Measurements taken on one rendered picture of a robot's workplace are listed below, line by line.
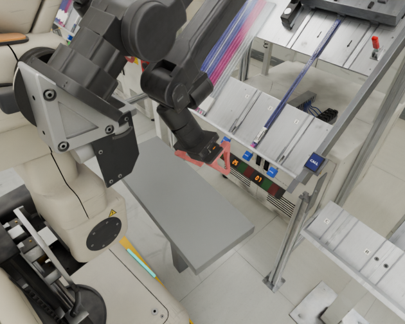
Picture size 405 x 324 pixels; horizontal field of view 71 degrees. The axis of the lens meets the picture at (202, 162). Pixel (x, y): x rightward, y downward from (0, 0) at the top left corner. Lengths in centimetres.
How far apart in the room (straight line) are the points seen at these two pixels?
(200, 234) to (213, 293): 61
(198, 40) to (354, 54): 64
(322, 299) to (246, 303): 35
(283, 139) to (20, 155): 75
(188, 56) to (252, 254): 123
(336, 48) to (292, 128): 30
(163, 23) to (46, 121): 20
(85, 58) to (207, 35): 25
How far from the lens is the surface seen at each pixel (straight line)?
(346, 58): 106
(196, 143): 60
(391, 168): 235
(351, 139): 136
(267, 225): 169
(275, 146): 100
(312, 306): 153
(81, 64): 40
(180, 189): 103
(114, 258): 129
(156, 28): 42
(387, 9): 107
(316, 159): 91
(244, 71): 164
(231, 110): 111
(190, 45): 54
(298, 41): 114
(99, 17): 43
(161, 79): 52
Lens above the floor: 137
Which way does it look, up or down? 43 degrees down
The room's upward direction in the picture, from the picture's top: straight up
